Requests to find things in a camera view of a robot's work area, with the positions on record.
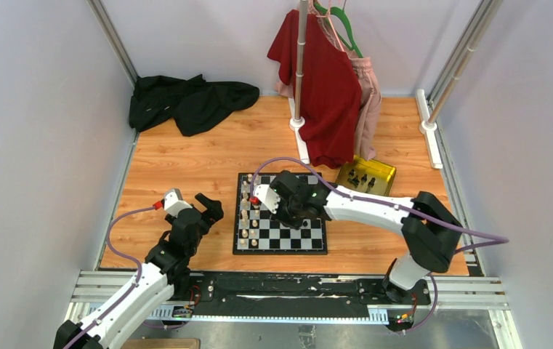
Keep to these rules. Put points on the white chess pieces rows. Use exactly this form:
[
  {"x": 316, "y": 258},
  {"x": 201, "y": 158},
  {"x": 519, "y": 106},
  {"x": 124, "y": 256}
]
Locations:
[{"x": 247, "y": 217}]

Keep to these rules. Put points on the green clothes hanger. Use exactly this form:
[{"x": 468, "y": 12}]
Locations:
[{"x": 338, "y": 12}]

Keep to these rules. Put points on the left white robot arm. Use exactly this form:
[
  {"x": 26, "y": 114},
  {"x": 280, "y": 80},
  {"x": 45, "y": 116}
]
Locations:
[{"x": 164, "y": 274}]

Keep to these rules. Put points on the black cloth pile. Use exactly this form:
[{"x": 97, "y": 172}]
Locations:
[{"x": 195, "y": 105}]

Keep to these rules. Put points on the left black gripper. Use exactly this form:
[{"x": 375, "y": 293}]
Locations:
[{"x": 214, "y": 211}]

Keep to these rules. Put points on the black white chess board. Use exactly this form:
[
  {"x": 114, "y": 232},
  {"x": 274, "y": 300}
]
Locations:
[{"x": 275, "y": 238}]

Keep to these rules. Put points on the right white rack foot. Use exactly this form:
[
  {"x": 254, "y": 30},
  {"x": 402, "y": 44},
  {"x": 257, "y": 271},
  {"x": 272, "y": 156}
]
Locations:
[{"x": 431, "y": 103}]

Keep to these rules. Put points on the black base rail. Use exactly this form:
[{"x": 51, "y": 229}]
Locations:
[{"x": 294, "y": 296}]

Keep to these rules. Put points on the red shirt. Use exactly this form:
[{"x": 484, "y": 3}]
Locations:
[{"x": 330, "y": 100}]

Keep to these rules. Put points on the yellow metal tin box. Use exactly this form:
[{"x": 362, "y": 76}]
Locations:
[{"x": 367, "y": 176}]

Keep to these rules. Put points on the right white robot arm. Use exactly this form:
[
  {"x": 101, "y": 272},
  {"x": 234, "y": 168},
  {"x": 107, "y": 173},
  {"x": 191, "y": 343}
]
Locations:
[{"x": 431, "y": 233}]

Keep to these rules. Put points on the white clothes rack stand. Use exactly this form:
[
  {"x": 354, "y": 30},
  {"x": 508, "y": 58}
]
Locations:
[{"x": 297, "y": 121}]

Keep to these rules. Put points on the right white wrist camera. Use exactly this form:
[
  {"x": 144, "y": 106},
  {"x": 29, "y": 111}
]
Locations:
[{"x": 267, "y": 197}]

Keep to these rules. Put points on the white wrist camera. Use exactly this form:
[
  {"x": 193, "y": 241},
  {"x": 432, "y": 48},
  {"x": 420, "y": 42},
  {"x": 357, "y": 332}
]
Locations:
[
  {"x": 267, "y": 197},
  {"x": 173, "y": 202}
]

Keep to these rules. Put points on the pink garment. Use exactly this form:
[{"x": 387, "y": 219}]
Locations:
[{"x": 371, "y": 97}]

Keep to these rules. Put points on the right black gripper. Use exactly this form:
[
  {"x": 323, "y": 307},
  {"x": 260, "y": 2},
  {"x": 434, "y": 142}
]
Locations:
[{"x": 277, "y": 215}]

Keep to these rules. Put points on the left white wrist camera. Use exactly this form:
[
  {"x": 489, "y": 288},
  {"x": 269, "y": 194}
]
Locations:
[{"x": 173, "y": 202}]

